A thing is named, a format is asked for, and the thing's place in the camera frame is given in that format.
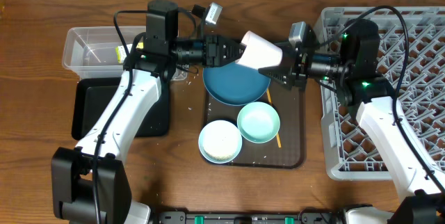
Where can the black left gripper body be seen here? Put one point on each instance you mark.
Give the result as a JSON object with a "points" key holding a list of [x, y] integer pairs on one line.
{"points": [[208, 55]]}

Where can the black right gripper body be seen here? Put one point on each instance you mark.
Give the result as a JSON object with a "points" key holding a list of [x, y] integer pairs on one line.
{"points": [[302, 69]]}

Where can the pink white cup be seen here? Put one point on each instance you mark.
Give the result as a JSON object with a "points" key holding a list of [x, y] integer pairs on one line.
{"points": [[259, 53]]}

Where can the dark blue plate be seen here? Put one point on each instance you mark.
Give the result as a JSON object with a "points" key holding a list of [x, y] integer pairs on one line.
{"points": [[234, 84]]}

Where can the mint green bowl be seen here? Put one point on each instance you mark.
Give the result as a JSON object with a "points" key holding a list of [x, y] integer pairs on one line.
{"points": [[254, 124]]}

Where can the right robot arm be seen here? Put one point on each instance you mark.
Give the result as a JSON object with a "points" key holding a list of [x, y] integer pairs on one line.
{"points": [[373, 102]]}

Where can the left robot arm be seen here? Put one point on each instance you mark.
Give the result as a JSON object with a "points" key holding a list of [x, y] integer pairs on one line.
{"points": [[89, 183]]}

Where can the grey dishwasher rack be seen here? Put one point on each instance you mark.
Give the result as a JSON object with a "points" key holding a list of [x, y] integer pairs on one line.
{"points": [[349, 152]]}

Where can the brown serving tray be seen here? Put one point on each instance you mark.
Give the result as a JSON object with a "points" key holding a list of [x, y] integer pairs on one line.
{"points": [[288, 151]]}

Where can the wooden chopstick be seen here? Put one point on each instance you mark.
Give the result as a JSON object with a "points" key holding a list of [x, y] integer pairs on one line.
{"points": [[274, 119]]}

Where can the light blue rice bowl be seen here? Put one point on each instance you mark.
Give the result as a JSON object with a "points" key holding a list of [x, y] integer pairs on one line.
{"points": [[220, 142]]}

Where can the clear plastic bin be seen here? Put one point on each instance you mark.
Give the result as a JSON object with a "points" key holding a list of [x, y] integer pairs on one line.
{"points": [[90, 52]]}

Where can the black plastic tray bin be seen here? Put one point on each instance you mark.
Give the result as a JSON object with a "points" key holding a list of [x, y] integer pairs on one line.
{"points": [[92, 97]]}

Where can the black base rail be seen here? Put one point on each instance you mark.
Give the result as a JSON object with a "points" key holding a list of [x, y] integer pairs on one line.
{"points": [[243, 217]]}

